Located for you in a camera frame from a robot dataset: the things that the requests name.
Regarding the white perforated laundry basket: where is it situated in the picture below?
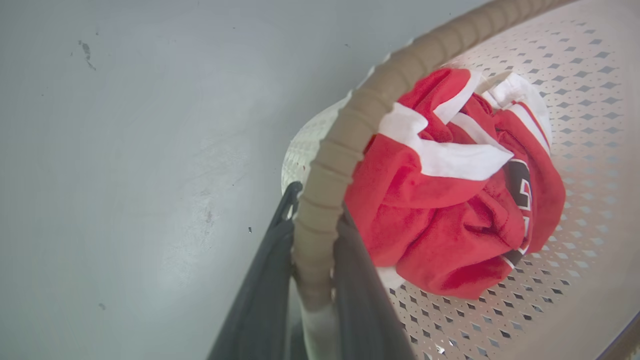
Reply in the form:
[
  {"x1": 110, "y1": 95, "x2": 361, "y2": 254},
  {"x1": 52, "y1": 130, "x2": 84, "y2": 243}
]
[{"x1": 281, "y1": 0, "x2": 640, "y2": 360}]

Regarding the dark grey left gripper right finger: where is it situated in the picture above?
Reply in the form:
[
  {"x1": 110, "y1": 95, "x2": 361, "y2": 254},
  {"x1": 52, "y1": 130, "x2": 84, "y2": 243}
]
[{"x1": 332, "y1": 204, "x2": 417, "y2": 360}]

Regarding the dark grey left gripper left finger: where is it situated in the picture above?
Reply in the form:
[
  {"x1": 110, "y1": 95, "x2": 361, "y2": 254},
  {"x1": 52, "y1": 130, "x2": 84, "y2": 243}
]
[{"x1": 207, "y1": 181, "x2": 304, "y2": 360}]

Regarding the red and white jersey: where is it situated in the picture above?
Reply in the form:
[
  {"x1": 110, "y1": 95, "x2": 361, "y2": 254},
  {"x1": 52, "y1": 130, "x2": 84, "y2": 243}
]
[{"x1": 344, "y1": 67, "x2": 567, "y2": 300}]

